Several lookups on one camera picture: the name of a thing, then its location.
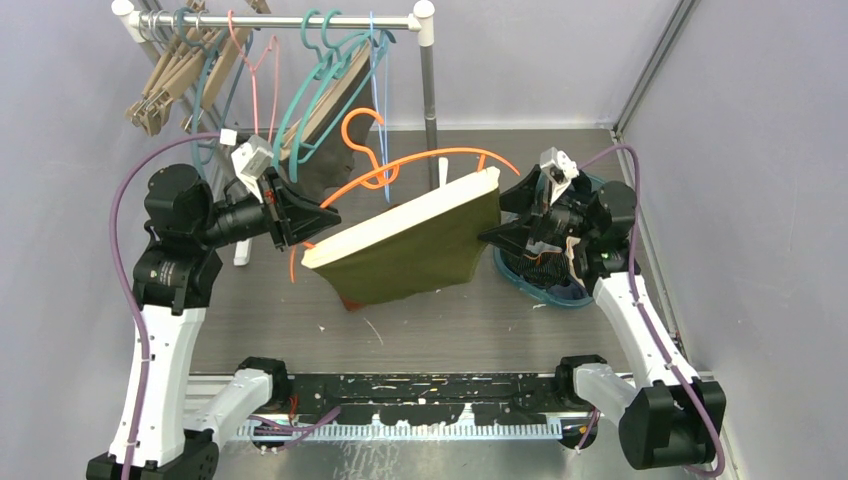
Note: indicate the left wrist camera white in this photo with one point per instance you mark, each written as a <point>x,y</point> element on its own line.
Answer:
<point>250,157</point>

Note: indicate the white garment rack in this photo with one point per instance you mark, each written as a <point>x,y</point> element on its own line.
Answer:
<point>421,21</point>

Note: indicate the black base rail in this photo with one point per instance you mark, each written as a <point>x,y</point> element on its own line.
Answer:
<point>425,399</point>

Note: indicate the orange hanger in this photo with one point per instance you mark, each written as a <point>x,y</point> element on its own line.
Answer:
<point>385,174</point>

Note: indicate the teal hanger left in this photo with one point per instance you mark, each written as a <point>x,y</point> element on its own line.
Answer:
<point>220,54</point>

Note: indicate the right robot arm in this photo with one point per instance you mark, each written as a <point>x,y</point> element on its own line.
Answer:
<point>666,415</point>

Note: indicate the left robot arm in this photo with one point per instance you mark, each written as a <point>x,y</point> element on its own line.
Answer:
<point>169,290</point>

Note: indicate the teal hanger right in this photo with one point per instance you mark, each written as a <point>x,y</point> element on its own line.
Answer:
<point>331,56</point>

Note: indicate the teal laundry basket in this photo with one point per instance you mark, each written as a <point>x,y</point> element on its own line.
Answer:
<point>504,260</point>

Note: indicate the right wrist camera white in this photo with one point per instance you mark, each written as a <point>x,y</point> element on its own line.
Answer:
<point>559,170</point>

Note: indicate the brown towel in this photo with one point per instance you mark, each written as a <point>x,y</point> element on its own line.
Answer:
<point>352,306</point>

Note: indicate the navy underwear cream waistband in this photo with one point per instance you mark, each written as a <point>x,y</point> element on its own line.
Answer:
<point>567,286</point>

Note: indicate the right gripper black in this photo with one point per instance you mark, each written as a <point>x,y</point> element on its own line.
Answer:
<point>520,199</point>

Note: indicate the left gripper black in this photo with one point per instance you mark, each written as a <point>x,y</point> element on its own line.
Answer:
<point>299,217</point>

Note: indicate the olive green underwear cream waistband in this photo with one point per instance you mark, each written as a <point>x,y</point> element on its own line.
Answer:
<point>426,244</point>

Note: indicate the light blue wire hanger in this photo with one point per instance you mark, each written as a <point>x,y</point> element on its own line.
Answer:
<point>381,112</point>

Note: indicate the beige wooden hangers bunch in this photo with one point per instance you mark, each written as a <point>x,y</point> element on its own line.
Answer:
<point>174,72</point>

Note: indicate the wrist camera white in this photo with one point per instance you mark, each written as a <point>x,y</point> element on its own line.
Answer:
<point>559,170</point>
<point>250,157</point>

